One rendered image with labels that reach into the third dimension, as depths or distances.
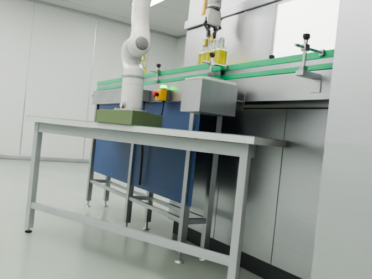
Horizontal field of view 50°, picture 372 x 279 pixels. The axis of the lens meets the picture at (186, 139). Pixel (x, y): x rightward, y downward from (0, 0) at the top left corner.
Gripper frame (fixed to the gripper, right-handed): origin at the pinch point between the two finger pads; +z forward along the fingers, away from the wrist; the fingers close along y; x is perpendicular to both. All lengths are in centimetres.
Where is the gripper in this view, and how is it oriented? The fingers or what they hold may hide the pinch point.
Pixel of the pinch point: (211, 34)
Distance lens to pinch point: 252.3
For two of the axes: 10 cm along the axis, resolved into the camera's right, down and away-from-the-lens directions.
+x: 5.3, 0.6, -8.5
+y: -8.4, -0.8, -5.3
